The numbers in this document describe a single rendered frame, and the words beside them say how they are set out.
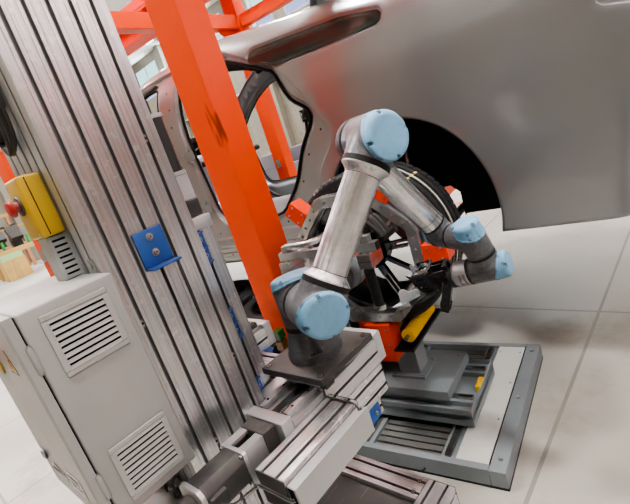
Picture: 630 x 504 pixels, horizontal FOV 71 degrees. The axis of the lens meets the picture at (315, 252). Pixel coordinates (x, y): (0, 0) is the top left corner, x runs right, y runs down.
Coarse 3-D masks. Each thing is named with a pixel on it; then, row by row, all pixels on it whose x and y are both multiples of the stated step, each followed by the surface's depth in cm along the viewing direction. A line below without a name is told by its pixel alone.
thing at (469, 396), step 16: (480, 368) 195; (464, 384) 194; (480, 384) 186; (384, 400) 197; (400, 400) 197; (416, 400) 193; (432, 400) 189; (464, 400) 181; (480, 400) 184; (400, 416) 195; (416, 416) 190; (432, 416) 185; (448, 416) 181; (464, 416) 176
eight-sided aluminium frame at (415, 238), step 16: (336, 192) 172; (320, 208) 172; (384, 208) 157; (304, 224) 179; (400, 224) 156; (416, 240) 155; (416, 256) 158; (416, 288) 163; (352, 304) 188; (352, 320) 186; (368, 320) 181; (384, 320) 177; (400, 320) 172
